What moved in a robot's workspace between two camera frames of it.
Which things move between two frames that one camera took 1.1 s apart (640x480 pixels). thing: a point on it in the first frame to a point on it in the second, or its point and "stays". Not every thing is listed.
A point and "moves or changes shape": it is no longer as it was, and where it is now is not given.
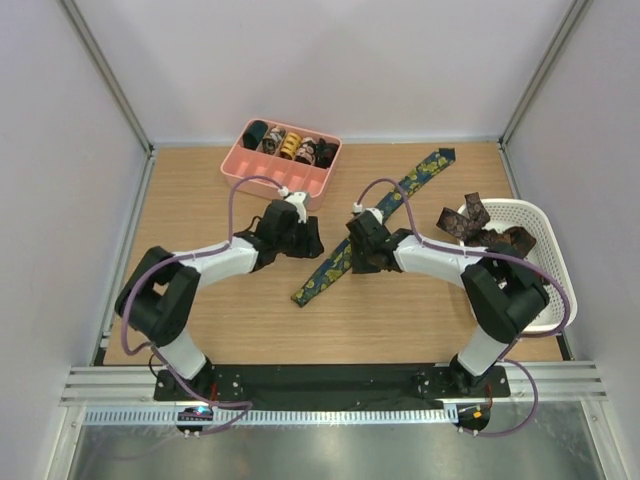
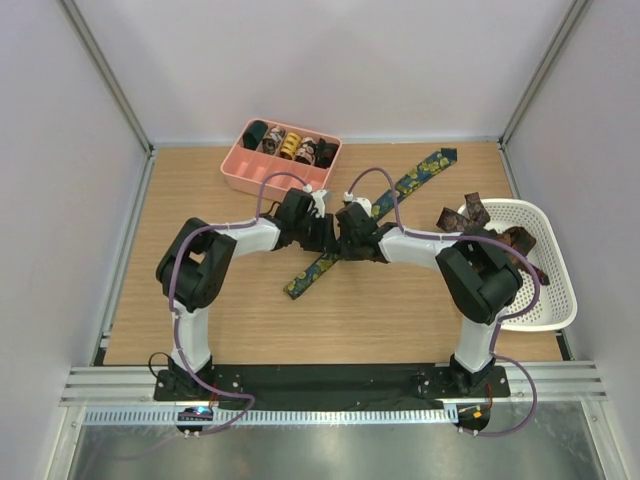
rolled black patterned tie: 324,153 stays
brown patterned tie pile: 471,226 stays
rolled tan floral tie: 305,152 stays
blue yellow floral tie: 339,265 moves or changes shape
